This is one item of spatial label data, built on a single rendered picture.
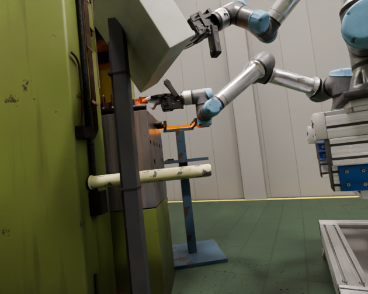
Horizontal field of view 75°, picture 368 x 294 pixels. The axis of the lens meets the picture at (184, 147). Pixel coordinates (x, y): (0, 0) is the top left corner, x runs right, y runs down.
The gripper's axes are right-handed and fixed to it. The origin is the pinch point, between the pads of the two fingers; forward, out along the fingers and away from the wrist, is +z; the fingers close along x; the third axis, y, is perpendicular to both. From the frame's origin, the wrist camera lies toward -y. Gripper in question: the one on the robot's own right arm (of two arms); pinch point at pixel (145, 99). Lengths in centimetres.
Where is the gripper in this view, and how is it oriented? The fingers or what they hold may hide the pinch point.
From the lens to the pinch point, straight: 130.3
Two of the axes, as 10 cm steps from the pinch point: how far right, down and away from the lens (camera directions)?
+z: -9.9, 1.2, 0.5
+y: 1.2, 9.9, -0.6
